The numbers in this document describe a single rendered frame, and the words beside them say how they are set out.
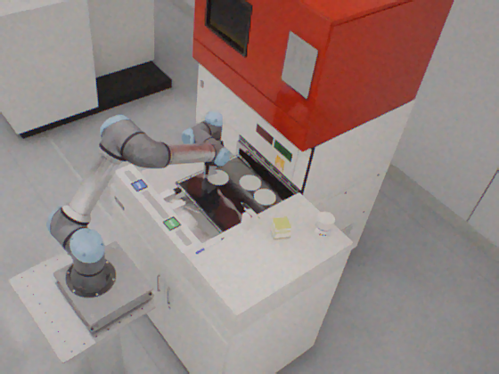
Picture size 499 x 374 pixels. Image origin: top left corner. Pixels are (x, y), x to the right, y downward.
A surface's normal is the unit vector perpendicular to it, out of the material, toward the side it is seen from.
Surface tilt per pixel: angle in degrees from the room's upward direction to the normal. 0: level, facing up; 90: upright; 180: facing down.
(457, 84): 90
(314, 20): 90
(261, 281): 0
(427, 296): 0
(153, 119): 0
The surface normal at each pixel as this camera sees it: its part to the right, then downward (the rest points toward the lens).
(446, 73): -0.78, 0.39
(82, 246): 0.24, -0.59
